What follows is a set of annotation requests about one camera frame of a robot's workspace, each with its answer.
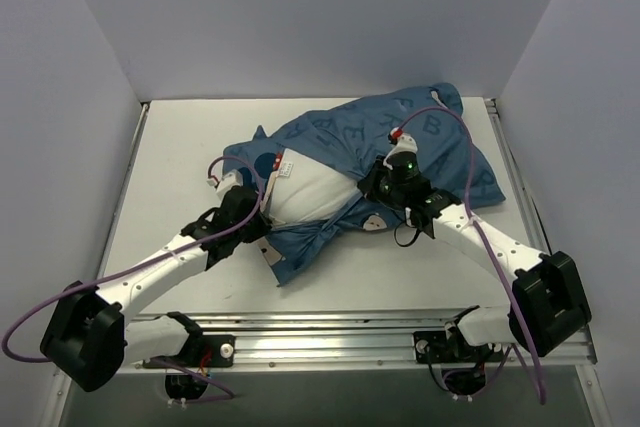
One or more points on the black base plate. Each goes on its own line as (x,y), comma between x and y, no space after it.
(215,349)
(449,347)

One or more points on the aluminium front rail frame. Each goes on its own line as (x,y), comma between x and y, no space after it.
(342,341)

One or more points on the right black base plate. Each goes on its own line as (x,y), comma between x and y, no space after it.
(449,347)

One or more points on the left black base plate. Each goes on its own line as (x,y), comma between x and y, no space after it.
(215,349)

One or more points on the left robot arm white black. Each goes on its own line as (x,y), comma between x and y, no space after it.
(94,329)

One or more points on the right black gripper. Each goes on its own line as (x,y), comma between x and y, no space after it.
(373,184)

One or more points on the blue patterned pillowcase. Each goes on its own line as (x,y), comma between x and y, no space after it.
(359,166)

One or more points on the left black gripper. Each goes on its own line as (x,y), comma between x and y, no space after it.
(251,212)

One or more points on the aluminium rail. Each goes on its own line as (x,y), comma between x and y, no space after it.
(517,216)
(138,133)

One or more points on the aluminium right side rail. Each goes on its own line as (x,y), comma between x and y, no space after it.
(517,216)

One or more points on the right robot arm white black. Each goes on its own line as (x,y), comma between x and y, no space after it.
(547,301)

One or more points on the aluminium left side rail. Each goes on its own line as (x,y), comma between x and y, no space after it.
(138,133)

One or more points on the white pillow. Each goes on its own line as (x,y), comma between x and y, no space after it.
(301,189)

